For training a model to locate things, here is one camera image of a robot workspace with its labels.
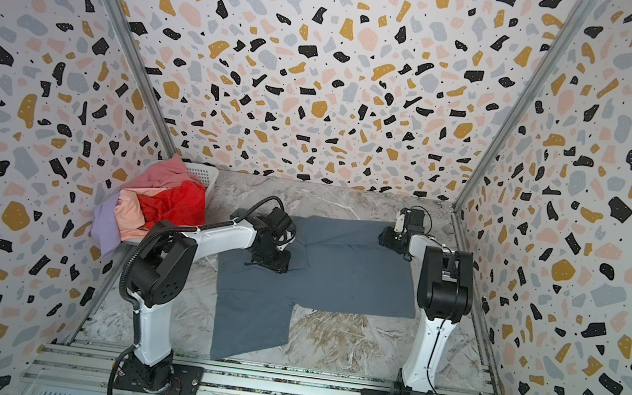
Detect grey t-shirt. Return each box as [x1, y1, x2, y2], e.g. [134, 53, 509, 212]
[209, 216, 416, 359]

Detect white laundry basket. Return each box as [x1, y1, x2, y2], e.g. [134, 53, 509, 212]
[124, 161, 218, 244]

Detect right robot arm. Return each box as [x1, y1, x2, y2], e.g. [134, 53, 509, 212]
[378, 227, 473, 395]

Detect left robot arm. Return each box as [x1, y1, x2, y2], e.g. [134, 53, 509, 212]
[115, 207, 296, 393]

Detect red t-shirt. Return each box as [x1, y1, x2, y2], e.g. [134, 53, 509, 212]
[136, 181, 206, 230]

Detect dusty pink t-shirt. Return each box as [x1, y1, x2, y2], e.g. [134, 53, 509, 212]
[122, 156, 203, 189]

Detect peach t-shirt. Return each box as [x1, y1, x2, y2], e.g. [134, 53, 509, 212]
[114, 188, 156, 242]

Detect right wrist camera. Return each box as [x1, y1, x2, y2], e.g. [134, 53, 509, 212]
[394, 207, 428, 235]

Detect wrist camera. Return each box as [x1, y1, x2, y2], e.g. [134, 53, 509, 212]
[394, 207, 428, 235]
[265, 207, 296, 238]

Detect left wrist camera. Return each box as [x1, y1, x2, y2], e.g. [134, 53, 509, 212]
[265, 207, 296, 238]

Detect black corrugated cable conduit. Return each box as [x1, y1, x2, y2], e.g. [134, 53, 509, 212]
[102, 174, 287, 395]

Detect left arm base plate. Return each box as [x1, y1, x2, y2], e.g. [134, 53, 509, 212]
[113, 356, 205, 395]

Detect right corner aluminium post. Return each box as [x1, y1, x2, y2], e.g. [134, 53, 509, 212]
[452, 0, 599, 227]

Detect corner aluminium post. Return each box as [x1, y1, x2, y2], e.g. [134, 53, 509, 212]
[102, 0, 176, 160]
[452, 0, 599, 227]

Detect left corner aluminium post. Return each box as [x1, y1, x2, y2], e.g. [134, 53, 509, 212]
[102, 0, 176, 160]

